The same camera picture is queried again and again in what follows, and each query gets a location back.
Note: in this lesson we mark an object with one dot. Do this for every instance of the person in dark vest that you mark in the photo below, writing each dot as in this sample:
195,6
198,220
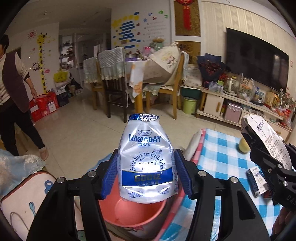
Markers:
15,102

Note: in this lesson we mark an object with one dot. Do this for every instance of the white printed wrapper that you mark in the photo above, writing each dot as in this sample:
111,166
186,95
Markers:
259,134

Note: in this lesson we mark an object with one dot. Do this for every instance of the silver blue yogurt pouch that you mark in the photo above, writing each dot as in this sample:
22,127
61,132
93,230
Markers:
146,166

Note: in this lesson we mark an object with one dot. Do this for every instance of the cartoon print cushion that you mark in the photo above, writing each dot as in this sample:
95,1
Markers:
20,205

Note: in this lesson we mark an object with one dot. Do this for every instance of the cream tv cabinet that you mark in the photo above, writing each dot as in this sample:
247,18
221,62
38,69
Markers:
213,105

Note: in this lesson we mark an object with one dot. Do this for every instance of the wooden chair with cushion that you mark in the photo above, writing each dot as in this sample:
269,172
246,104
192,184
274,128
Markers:
168,83

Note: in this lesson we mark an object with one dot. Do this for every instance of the dark wooden chair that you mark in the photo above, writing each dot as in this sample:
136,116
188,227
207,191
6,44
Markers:
112,73

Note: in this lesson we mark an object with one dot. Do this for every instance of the green waste bin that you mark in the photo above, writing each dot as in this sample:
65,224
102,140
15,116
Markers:
189,105

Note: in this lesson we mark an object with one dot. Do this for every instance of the pink plastic trash bin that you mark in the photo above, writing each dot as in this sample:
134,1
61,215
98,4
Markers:
123,213

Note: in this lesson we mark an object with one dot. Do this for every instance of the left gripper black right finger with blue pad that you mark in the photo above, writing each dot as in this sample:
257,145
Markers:
239,217

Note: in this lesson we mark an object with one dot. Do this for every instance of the pink storage box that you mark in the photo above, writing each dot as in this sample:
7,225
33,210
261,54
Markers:
232,113

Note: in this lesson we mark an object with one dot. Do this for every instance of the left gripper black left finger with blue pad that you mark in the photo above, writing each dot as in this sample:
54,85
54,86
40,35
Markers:
55,218

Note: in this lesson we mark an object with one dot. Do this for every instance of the person's right hand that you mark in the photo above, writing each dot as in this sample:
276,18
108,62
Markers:
282,220

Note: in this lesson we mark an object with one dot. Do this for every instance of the black flat television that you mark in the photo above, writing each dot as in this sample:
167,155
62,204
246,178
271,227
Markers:
256,59

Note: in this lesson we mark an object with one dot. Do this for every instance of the red chinese knot decoration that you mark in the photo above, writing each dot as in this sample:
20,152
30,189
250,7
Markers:
186,12

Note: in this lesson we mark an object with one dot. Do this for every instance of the yellow pear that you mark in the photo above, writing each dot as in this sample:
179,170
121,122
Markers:
243,146

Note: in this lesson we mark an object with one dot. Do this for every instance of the red gift boxes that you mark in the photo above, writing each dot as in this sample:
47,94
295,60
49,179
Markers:
43,105

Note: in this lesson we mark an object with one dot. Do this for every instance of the small dark carton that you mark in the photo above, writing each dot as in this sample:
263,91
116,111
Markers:
257,181

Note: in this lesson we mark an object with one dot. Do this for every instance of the dining table with cloth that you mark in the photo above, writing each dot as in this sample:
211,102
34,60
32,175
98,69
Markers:
134,72

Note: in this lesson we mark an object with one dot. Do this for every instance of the yellow bag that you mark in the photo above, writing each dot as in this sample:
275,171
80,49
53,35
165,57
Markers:
61,76

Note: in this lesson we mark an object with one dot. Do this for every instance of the giraffe height wall sticker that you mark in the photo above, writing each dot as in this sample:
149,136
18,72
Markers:
41,60

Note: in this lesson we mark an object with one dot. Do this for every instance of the dark blue flower bouquet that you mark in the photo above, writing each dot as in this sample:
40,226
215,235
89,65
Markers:
210,66

